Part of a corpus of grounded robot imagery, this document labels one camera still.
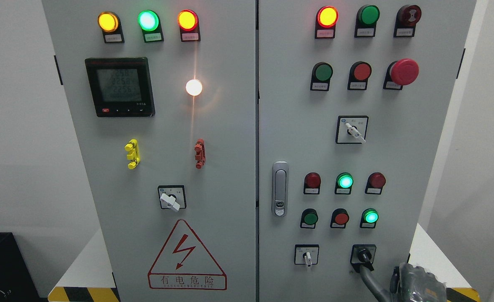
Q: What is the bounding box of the black knob selector switch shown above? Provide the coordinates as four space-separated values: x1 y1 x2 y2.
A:
349 244 376 273

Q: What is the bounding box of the red terminal block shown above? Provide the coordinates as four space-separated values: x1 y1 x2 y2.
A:
194 139 205 169

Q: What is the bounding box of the dark red indicator left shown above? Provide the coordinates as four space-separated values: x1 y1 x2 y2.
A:
303 172 321 195

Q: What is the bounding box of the dark red indicator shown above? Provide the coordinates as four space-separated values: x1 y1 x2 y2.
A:
364 172 387 195
303 172 321 195

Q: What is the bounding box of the white lit indicator lamp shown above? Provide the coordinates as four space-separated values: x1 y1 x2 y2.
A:
185 78 203 97

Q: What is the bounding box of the green push button lower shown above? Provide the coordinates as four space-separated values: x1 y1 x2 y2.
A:
299 208 319 229

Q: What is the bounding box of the green push button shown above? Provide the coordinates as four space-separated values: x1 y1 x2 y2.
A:
310 62 333 91
299 208 319 229

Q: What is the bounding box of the green lit indicator middle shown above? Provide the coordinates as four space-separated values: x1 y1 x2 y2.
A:
334 172 354 195

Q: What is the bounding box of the green lit indicator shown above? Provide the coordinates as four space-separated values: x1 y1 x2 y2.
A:
334 172 354 195
138 10 164 43

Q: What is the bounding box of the grey left cabinet door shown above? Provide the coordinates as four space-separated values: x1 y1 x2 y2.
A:
42 0 257 302

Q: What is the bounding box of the grey cabinet door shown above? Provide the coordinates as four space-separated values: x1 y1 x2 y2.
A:
42 0 257 302
258 0 476 302

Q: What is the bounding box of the green push button upper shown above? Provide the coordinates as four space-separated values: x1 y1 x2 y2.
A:
310 62 333 91

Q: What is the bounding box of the red push button lower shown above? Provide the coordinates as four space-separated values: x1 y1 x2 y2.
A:
330 208 349 228

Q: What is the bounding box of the red push button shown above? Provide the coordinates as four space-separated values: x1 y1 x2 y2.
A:
330 208 349 228
347 61 372 91

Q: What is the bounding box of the yellow terminal block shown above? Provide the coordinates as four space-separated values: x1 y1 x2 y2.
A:
124 139 141 170

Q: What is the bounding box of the grey right cabinet door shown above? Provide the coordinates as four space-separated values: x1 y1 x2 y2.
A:
258 0 476 302

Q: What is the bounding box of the red electrical warning sticker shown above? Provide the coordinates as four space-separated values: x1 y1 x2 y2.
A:
148 219 227 291

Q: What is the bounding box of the dark red indicator right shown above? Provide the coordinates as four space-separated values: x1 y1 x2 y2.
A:
364 172 387 195

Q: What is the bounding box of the red push button upper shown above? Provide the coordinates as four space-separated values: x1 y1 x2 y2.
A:
347 61 372 91

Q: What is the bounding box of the green lit button lower right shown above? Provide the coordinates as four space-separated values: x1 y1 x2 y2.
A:
359 208 379 228

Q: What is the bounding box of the black digital power meter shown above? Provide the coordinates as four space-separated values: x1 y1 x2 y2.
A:
85 57 155 118

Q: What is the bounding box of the orange red indicator top left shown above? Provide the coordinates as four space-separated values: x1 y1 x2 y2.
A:
177 9 200 42

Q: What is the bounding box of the orange lit indicator right door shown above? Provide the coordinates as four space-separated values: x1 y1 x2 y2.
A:
315 6 339 39

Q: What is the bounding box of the green lit indicator top left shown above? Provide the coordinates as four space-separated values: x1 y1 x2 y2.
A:
138 10 164 43

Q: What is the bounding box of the red emergency stop mushroom button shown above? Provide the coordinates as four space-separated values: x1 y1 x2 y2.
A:
383 58 419 91

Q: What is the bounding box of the dark green indicator top right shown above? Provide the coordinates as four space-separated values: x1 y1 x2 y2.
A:
354 5 380 38

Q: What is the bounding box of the yellow indicator light top left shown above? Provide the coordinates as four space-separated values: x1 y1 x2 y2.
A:
97 11 125 44

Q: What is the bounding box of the dark red buzzer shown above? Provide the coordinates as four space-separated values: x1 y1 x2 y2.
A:
393 5 422 38

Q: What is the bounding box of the black box lower left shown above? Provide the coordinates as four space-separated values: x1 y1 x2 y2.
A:
0 232 40 302

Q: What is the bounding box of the silver door lock handle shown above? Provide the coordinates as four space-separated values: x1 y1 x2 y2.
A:
271 161 289 217

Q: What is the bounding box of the white selector switch left door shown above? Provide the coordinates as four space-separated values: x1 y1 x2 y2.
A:
157 185 187 212

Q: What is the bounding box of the white selector switch upper right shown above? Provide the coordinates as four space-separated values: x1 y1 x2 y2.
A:
335 115 369 144

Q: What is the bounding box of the white selector switch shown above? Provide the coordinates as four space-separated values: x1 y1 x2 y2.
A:
335 115 369 144
294 244 320 267

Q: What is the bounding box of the white selector switch lower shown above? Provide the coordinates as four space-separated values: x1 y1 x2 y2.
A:
294 244 320 267

